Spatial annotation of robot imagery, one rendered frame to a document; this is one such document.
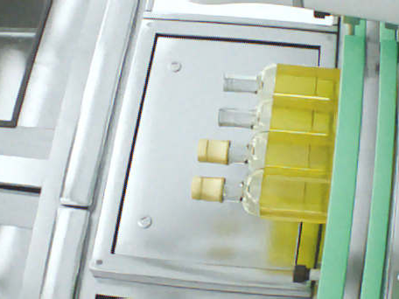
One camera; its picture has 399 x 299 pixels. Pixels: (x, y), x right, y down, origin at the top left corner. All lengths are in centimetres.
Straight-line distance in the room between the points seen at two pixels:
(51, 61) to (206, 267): 50
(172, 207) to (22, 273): 27
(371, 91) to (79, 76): 59
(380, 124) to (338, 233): 17
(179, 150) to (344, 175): 41
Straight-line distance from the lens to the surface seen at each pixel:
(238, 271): 156
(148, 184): 164
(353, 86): 140
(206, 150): 149
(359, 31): 157
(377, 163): 134
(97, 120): 172
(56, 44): 187
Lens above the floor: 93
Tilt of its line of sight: 9 degrees up
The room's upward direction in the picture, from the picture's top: 85 degrees counter-clockwise
